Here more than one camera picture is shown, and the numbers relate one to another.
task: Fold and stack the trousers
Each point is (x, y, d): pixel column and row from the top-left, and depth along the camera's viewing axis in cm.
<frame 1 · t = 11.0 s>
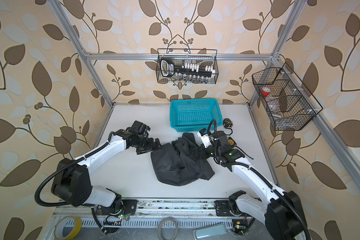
left hand: (156, 147, 84), fingers open
right hand: (197, 149, 80), fingers open
dark grey trousers: (176, 163, 79), point 12 cm above the table
teal plastic basket: (193, 115, 118), on the table
black tape measure: (227, 122, 107), point 4 cm above the table
black metal hook: (227, 128, 107), on the table

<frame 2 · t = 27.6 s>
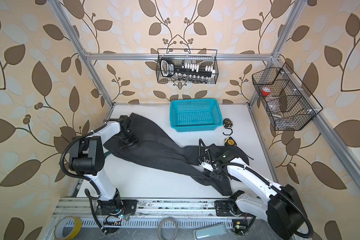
left hand: (135, 144, 93), fingers open
right hand: (217, 171, 82), fingers closed
dark grey trousers: (153, 147, 93), point 5 cm above the table
the other named things where they were.

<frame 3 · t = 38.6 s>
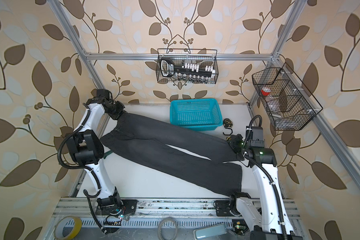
left hand: (126, 108, 93), fingers closed
right hand: (229, 143, 74), fingers closed
dark grey trousers: (147, 142, 96), point 5 cm above the table
the other named things where they were.

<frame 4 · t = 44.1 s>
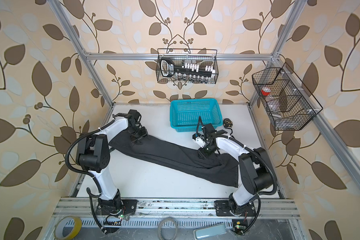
left hand: (148, 138, 93), fingers open
right hand: (203, 155, 89), fingers open
dark grey trousers: (181, 157, 93), on the table
the other named things where they were.

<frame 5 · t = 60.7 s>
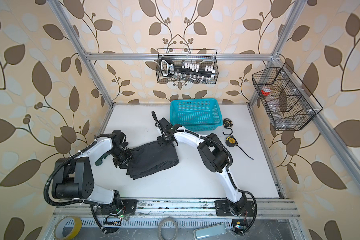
left hand: (133, 162, 85), fingers open
right hand: (161, 142, 94), fingers open
dark grey trousers: (151, 158, 89), point 5 cm above the table
yellow black tape measure: (232, 139, 98), point 4 cm above the table
the other named things where they were.

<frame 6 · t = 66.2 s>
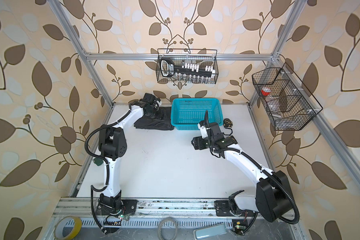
left hand: (163, 115, 98), fingers open
right hand: (198, 141, 84), fingers open
dark grey trousers: (163, 123, 103), point 6 cm above the table
